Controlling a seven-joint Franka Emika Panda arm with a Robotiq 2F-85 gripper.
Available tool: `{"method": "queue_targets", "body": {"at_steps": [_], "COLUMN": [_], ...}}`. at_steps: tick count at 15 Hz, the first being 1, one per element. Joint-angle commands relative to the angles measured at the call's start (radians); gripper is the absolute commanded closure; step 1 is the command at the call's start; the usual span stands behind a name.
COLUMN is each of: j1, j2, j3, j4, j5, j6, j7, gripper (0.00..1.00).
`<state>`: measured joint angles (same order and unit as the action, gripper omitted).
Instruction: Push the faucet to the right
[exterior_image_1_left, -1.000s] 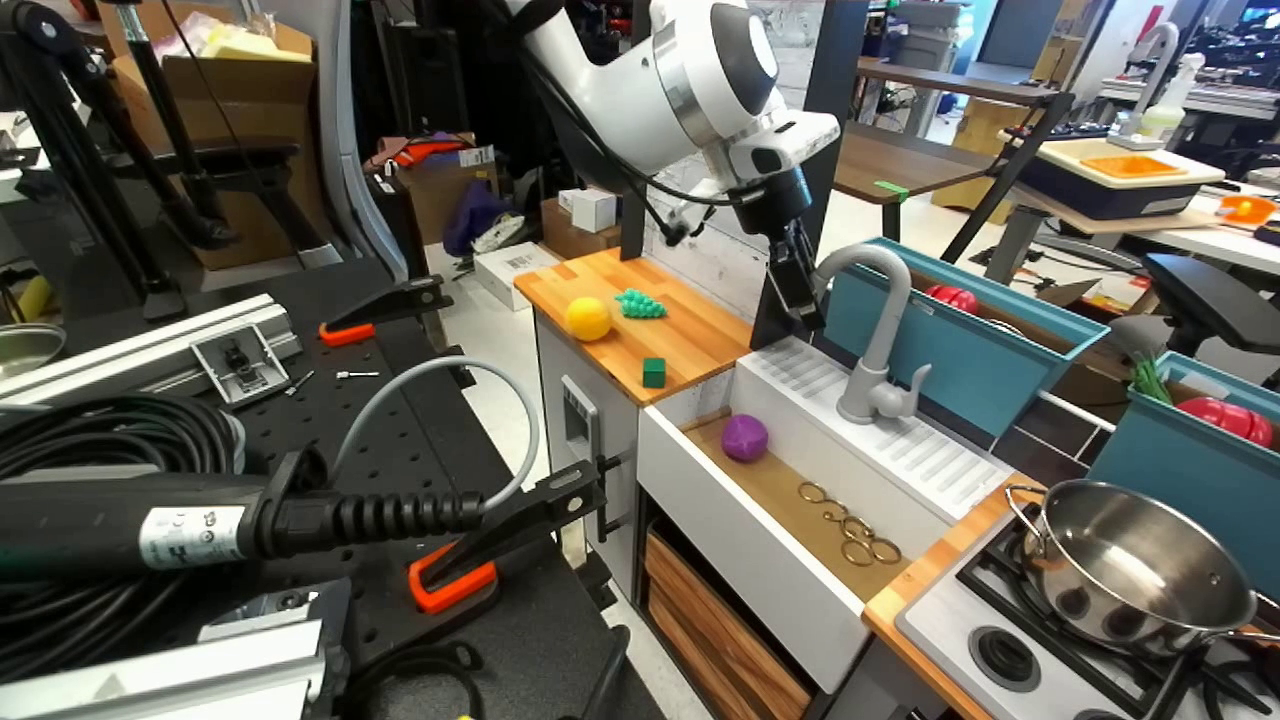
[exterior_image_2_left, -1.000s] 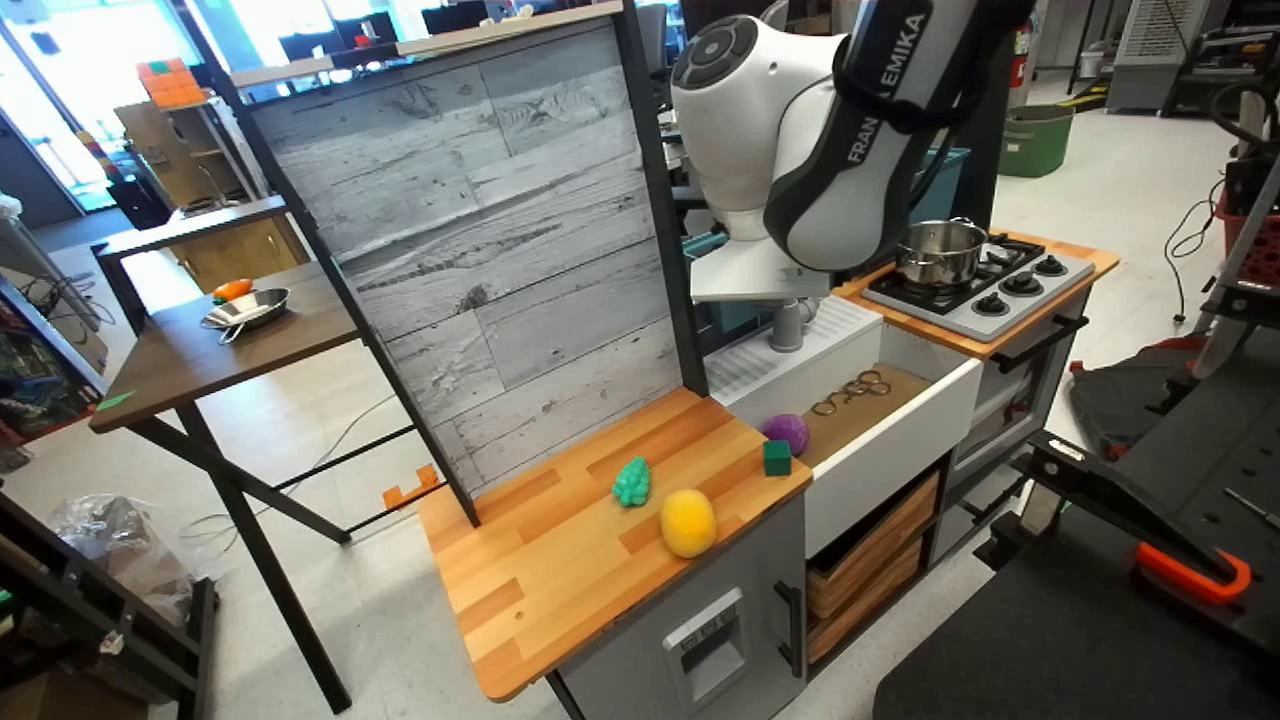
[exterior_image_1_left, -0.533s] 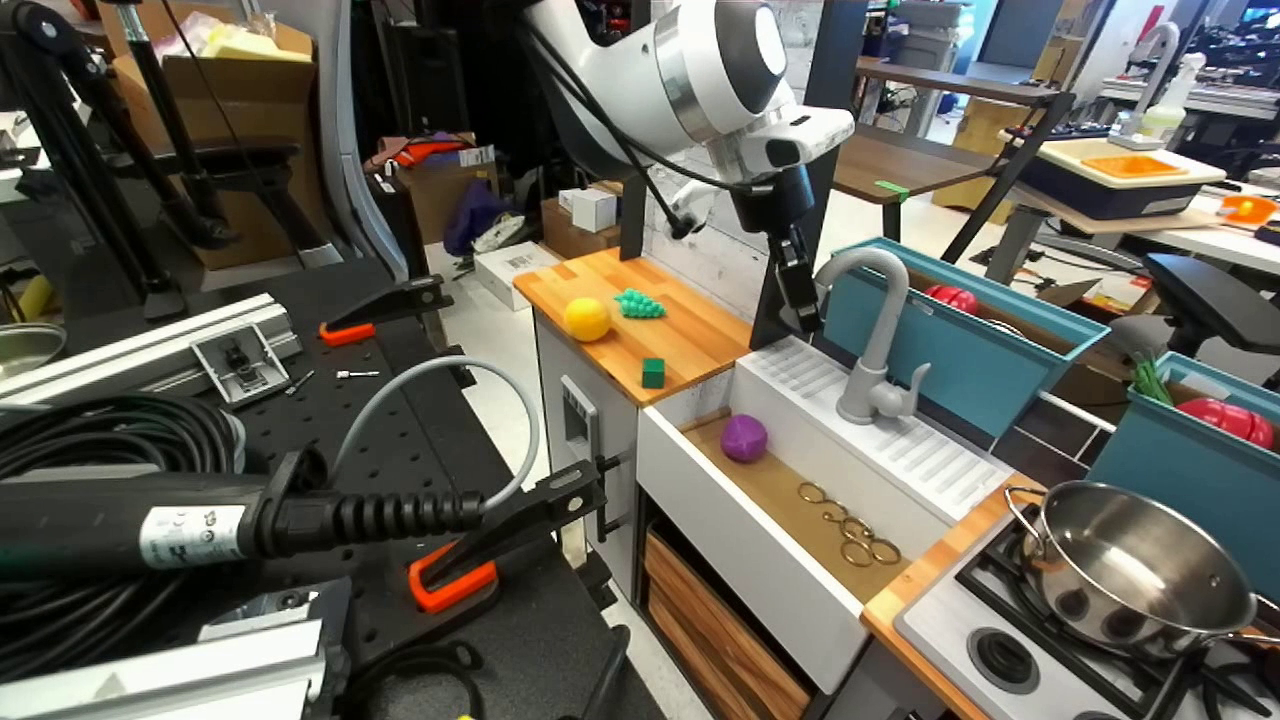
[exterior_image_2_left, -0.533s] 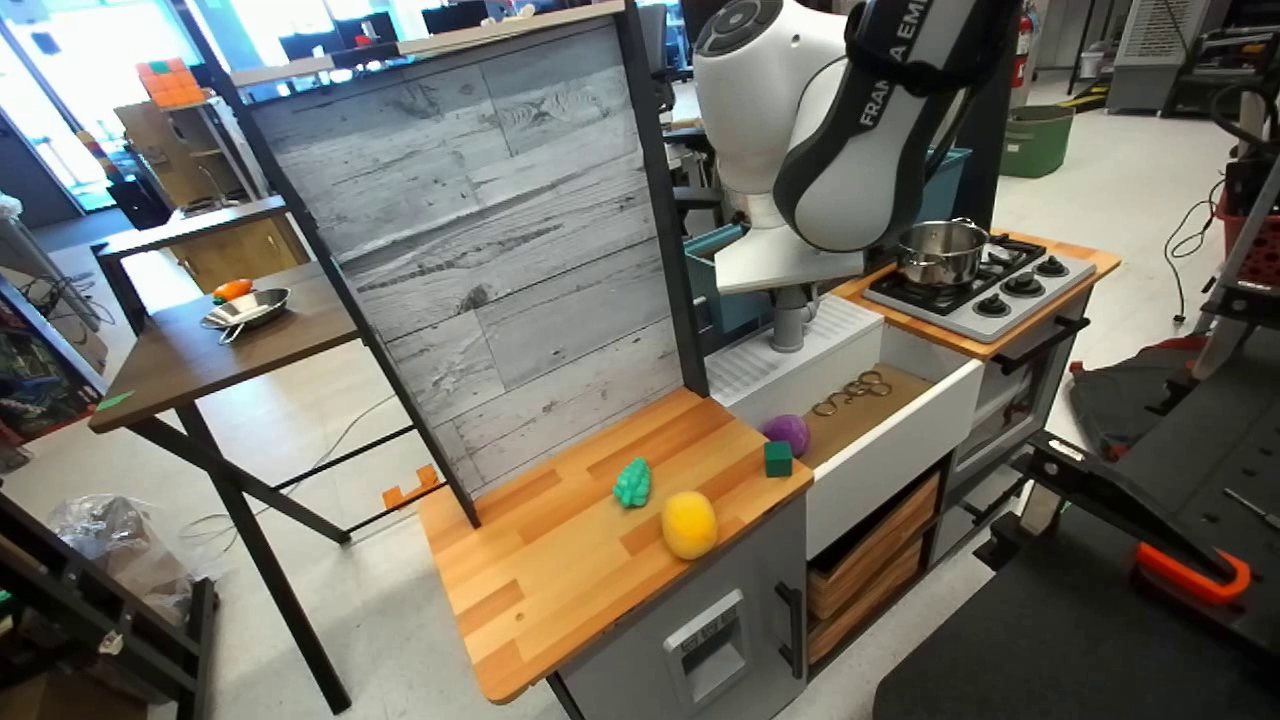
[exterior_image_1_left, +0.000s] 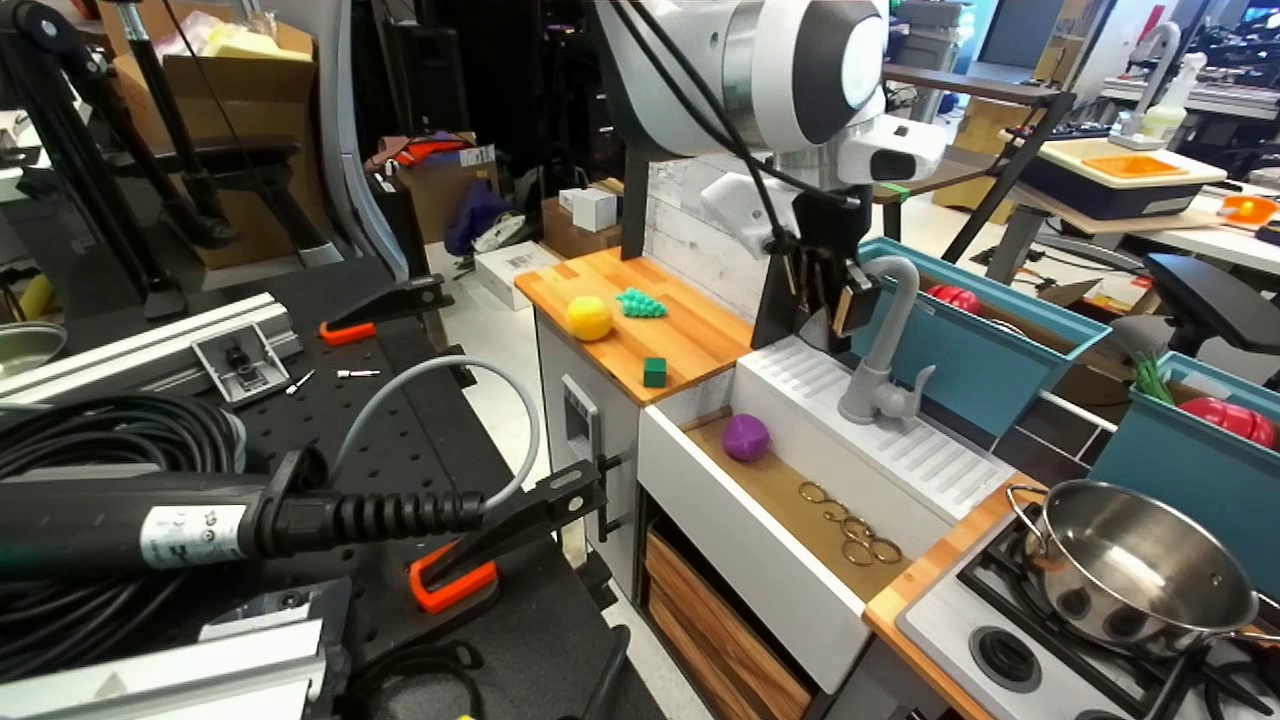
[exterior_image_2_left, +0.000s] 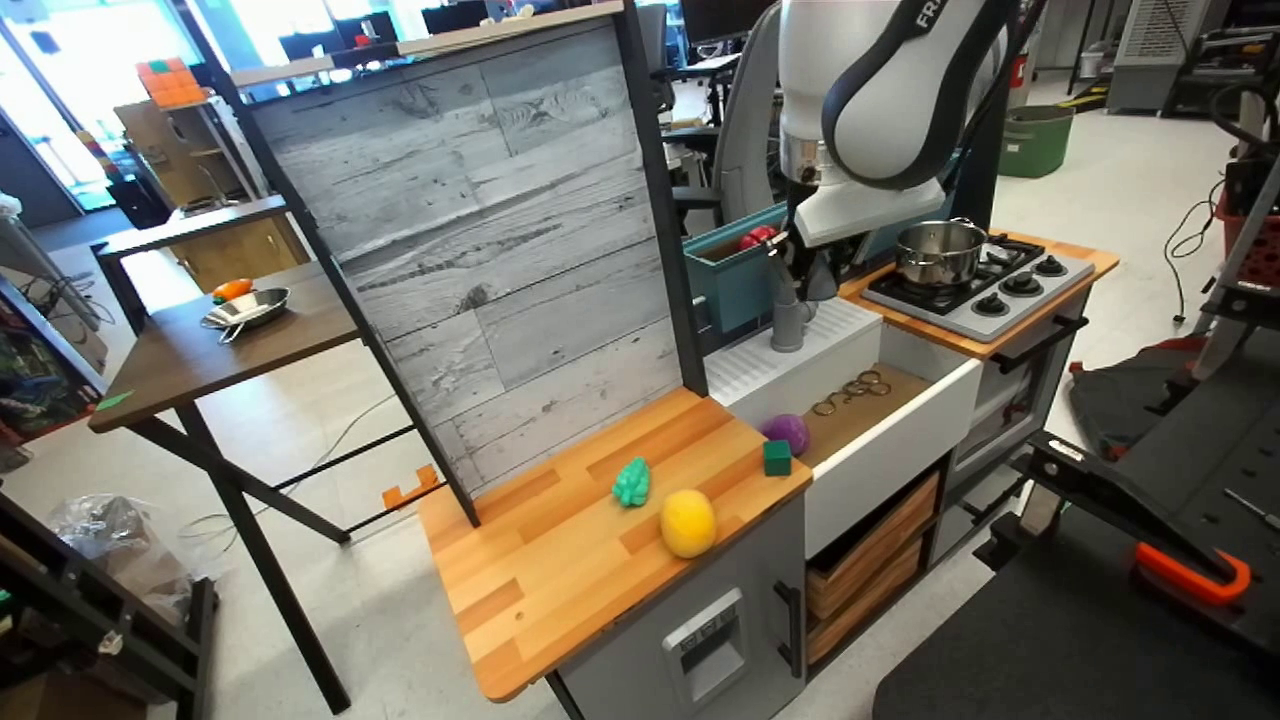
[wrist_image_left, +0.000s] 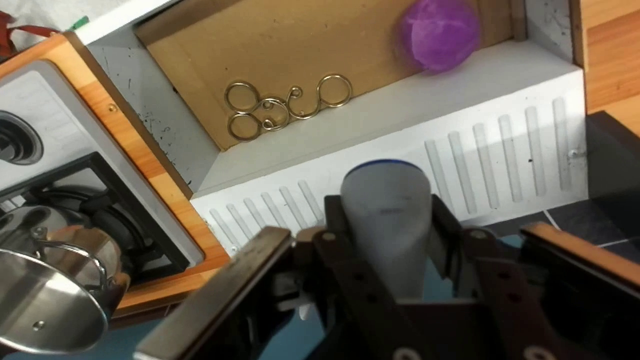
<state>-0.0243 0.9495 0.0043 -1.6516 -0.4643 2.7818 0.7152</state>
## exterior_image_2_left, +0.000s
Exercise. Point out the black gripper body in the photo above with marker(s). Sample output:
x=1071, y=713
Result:
x=821, y=274

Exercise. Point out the grey toy faucet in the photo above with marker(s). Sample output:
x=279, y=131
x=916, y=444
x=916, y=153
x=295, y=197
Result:
x=786, y=300

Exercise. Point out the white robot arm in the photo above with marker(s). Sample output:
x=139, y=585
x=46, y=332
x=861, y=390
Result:
x=883, y=133

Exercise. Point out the silver metal pot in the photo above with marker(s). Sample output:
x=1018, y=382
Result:
x=941, y=254

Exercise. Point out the grey toy stove cooktop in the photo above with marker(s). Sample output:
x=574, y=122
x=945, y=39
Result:
x=961, y=320

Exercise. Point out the purple toy fruit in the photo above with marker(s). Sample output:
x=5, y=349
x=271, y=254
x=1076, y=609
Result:
x=788, y=430

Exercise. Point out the dark green toy cube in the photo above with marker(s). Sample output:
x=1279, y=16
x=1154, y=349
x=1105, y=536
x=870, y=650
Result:
x=778, y=456

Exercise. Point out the white toy sink basin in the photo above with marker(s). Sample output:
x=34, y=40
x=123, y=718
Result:
x=884, y=461

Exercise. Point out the grey toy oven front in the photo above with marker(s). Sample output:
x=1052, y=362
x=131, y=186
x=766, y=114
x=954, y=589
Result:
x=1023, y=400

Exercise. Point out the green bin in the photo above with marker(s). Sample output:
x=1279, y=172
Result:
x=1043, y=142

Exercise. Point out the wooden stove counter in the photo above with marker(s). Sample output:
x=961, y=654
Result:
x=1101, y=262

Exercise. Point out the green toy vegetable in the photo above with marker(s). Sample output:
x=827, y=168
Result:
x=634, y=481

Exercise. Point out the yellow toy lemon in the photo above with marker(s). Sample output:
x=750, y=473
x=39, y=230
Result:
x=684, y=520

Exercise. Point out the wooden crate drawer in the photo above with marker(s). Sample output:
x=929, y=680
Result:
x=865, y=566

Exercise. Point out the red fire extinguisher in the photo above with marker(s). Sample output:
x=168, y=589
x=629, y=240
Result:
x=1027, y=54

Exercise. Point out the grey wood-pattern back panel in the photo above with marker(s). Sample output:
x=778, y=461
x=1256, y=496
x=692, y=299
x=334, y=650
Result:
x=494, y=240

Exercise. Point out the wooden butcher-block countertop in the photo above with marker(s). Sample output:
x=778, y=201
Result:
x=560, y=562

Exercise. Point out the black perforated work table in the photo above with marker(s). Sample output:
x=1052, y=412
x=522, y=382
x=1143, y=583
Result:
x=1065, y=641

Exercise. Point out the grey toy kitchen cabinet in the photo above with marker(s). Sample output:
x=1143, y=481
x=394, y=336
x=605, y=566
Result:
x=626, y=673

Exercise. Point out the tan wooden cabinet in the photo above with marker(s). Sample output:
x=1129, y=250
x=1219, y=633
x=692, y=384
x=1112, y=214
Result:
x=240, y=245

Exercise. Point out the orange small object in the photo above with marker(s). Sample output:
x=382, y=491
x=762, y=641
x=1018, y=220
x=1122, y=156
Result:
x=234, y=290

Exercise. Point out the brown folding table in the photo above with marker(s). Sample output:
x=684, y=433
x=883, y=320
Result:
x=187, y=354

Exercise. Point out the dark narrow desk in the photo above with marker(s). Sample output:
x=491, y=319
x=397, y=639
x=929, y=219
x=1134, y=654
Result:
x=174, y=225

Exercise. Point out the orange box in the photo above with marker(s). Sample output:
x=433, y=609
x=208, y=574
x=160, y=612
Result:
x=174, y=84

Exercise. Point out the clear plastic bag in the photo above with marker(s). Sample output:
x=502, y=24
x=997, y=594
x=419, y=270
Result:
x=126, y=545

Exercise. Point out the black vertical post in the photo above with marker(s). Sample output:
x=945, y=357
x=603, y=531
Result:
x=980, y=172

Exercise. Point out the wooden bracket foot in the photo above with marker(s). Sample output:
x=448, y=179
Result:
x=413, y=491

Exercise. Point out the black metal frame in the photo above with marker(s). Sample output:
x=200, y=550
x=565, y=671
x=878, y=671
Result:
x=82, y=620

